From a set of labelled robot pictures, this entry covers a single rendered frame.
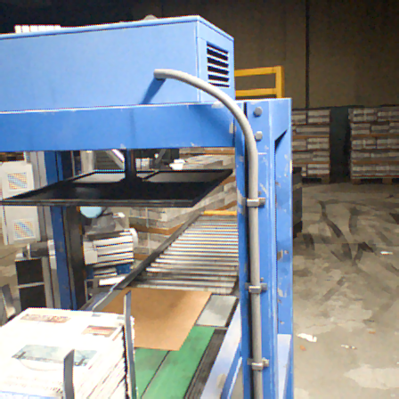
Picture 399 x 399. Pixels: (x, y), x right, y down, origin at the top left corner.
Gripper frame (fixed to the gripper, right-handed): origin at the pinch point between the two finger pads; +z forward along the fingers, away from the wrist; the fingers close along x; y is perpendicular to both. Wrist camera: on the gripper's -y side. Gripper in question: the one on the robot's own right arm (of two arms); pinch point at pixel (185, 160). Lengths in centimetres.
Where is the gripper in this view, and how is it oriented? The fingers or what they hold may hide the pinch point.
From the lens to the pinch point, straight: 262.8
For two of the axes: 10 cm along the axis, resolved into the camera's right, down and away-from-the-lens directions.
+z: 9.9, -0.2, -1.5
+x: -1.5, 0.7, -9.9
